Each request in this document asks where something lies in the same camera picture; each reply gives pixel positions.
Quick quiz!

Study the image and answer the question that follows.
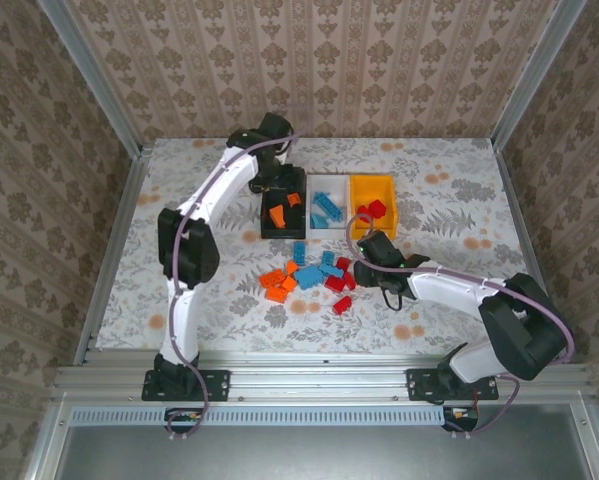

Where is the black plastic container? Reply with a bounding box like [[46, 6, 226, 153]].
[[259, 166, 309, 240]]

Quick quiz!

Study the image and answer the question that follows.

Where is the large blue lego brick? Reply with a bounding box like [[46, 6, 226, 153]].
[[293, 264, 326, 292]]

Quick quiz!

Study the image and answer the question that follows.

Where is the long blue lego brick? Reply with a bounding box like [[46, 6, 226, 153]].
[[312, 190, 345, 220]]

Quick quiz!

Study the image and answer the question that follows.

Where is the white plastic container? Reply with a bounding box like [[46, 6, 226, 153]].
[[306, 173, 353, 239]]

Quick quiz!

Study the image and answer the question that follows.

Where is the yellow plastic container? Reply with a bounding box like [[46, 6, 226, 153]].
[[348, 173, 398, 239]]

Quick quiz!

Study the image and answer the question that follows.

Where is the long orange lego brick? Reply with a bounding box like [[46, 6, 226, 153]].
[[258, 268, 287, 290]]

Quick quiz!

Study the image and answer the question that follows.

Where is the grey metal panel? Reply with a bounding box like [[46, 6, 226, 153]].
[[53, 424, 595, 480]]

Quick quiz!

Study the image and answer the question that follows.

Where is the aluminium front frame rail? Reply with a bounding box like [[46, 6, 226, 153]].
[[53, 349, 596, 404]]

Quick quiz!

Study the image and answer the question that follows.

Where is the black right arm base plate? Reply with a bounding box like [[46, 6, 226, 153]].
[[406, 368, 499, 403]]

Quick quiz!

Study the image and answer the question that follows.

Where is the aluminium side frame rail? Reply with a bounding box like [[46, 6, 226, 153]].
[[492, 144, 571, 365], [72, 142, 154, 365]]

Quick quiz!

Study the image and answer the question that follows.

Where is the grey slotted cable duct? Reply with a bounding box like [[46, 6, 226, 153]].
[[71, 405, 448, 427]]

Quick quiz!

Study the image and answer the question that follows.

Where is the black cable connector socket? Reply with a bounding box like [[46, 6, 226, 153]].
[[164, 407, 204, 435], [442, 405, 480, 432]]

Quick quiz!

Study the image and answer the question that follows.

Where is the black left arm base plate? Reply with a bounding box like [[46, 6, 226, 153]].
[[142, 368, 231, 403]]

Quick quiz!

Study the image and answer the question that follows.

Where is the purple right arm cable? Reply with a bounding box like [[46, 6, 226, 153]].
[[346, 213, 576, 441]]

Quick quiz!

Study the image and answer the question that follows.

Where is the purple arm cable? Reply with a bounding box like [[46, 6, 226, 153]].
[[346, 213, 576, 441], [166, 103, 310, 442]]

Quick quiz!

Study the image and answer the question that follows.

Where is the aluminium upright frame post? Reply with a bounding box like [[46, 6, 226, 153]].
[[37, 0, 145, 157], [491, 0, 588, 151]]

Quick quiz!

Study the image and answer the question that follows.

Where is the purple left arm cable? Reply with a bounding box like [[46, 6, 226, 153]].
[[166, 103, 310, 442]]

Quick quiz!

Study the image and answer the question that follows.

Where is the aluminium lower frame rail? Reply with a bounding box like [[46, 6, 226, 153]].
[[571, 402, 599, 480], [21, 402, 73, 480]]

